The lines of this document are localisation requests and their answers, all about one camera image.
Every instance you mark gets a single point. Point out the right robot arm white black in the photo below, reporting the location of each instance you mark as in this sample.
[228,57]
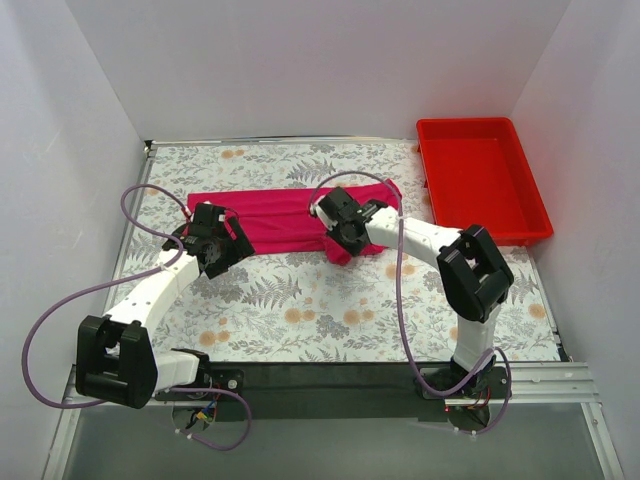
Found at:
[475,277]

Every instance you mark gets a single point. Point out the red plastic bin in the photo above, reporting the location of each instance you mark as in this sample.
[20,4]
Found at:
[476,172]

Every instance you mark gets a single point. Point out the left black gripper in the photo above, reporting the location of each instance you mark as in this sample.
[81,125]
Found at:
[232,245]

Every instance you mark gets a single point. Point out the magenta t shirt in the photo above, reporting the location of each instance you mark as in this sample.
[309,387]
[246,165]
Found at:
[281,221]

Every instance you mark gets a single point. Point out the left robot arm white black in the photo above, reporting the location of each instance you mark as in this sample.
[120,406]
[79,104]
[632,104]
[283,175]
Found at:
[115,360]

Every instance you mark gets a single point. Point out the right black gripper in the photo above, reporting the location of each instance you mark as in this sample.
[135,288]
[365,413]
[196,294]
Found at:
[333,208]

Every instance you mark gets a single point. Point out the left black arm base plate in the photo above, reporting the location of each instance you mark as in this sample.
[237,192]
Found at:
[223,379]

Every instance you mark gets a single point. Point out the floral patterned table mat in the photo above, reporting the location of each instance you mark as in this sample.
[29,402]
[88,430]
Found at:
[296,306]

